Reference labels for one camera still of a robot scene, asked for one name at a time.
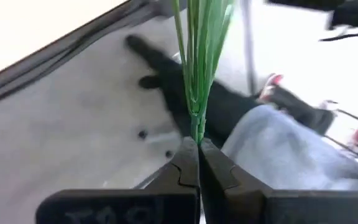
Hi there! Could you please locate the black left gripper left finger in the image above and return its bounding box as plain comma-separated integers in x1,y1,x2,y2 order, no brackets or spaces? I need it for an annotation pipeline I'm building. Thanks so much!
35,136,201,224

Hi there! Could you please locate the small red flower bunch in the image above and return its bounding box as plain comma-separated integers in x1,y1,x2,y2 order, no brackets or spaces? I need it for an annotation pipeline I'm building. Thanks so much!
171,0,236,147

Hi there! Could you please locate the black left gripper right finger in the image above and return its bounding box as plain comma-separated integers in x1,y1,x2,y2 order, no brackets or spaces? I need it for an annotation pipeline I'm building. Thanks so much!
200,138,358,224

